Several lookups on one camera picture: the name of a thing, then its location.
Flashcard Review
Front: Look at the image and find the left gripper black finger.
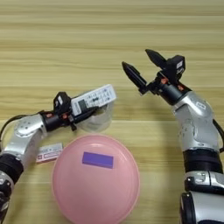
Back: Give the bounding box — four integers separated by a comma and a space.
72, 106, 101, 123

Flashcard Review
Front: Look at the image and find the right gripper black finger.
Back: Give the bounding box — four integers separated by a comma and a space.
144, 48, 169, 70
121, 60, 149, 95

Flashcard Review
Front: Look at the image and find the left gripper labelled black box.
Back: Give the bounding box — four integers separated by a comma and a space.
52, 91, 72, 115

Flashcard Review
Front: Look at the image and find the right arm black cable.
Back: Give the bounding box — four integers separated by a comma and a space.
212, 117, 224, 154

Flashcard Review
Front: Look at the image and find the clear adhesive tape roll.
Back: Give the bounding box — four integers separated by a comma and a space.
76, 100, 115, 134

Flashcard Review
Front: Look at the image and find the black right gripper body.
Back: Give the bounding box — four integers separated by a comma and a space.
146, 71, 193, 106

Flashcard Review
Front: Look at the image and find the white remote control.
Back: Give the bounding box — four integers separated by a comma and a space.
70, 84, 117, 117

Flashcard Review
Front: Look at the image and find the purple rectangular block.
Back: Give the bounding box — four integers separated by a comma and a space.
81, 150, 115, 170

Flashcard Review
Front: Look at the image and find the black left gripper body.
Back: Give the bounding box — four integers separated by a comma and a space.
39, 111, 78, 133

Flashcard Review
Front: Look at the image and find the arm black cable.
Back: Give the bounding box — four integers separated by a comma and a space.
212, 117, 224, 154
0, 110, 45, 139

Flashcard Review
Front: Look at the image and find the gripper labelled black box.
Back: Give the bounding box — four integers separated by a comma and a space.
52, 91, 72, 115
163, 54, 186, 85

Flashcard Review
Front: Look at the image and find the pink round plate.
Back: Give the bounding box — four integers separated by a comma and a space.
52, 133, 141, 224

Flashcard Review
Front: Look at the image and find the small pink white box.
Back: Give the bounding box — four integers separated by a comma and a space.
35, 142, 64, 164

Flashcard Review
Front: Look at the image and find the right gripper labelled black box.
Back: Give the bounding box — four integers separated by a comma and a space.
163, 54, 186, 85

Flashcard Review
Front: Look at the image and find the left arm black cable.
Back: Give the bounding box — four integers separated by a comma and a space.
0, 110, 45, 139

